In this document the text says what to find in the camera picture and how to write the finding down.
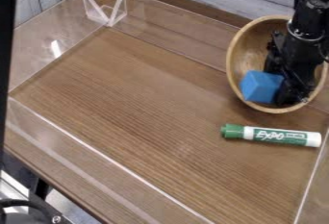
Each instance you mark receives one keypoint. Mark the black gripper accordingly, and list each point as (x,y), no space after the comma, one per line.
(294,56)

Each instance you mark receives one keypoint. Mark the black vertical post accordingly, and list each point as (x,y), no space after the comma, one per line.
(7,32)

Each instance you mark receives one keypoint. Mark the brown wooden bowl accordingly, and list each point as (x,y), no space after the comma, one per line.
(246,55)

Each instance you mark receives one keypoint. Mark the green Expo marker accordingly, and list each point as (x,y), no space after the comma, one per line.
(281,136)

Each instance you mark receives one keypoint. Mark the clear acrylic tray wall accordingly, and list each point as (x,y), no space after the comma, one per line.
(118,98)

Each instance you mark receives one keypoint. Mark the black metal bracket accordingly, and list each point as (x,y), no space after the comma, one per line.
(54,215)

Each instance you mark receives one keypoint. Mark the blue foam block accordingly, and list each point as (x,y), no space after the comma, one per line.
(260,86)

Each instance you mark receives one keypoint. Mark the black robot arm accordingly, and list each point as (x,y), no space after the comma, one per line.
(312,16)

